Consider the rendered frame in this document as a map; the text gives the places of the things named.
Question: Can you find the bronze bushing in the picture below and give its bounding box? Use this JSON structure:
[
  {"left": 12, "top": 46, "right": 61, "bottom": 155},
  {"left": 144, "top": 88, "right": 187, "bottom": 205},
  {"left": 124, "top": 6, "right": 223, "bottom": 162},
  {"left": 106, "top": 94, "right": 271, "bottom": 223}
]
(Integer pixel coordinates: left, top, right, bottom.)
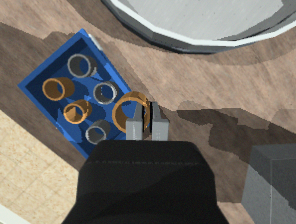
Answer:
[
  {"left": 64, "top": 99, "right": 92, "bottom": 124},
  {"left": 43, "top": 77, "right": 75, "bottom": 101},
  {"left": 112, "top": 91, "right": 150, "bottom": 133}
]

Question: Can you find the grey metal sleeve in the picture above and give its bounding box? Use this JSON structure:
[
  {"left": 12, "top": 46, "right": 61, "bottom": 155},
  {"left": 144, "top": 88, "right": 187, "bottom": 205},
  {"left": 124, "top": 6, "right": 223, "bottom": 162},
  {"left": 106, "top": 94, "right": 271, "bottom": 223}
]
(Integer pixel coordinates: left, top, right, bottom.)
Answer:
[
  {"left": 86, "top": 119, "right": 111, "bottom": 144},
  {"left": 67, "top": 54, "right": 98, "bottom": 78},
  {"left": 93, "top": 81, "right": 119, "bottom": 105}
]

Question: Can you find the blue crate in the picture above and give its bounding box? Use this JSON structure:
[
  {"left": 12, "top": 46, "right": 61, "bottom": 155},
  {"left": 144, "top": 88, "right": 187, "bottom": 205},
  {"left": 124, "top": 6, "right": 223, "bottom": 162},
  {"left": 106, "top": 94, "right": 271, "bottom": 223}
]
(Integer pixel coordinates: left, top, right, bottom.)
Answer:
[{"left": 17, "top": 28, "right": 132, "bottom": 159}]

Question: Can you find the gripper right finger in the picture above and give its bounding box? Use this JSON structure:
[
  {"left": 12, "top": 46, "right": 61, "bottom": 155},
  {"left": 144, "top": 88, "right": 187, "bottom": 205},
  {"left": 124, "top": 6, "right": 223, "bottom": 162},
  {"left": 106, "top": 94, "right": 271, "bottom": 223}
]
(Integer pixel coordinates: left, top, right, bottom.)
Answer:
[{"left": 150, "top": 102, "right": 169, "bottom": 141}]

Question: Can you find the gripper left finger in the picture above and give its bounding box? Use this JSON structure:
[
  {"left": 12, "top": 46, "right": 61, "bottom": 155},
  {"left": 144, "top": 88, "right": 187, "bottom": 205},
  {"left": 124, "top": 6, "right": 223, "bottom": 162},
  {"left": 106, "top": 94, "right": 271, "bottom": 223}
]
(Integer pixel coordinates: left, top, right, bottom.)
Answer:
[{"left": 126, "top": 102, "right": 144, "bottom": 140}]

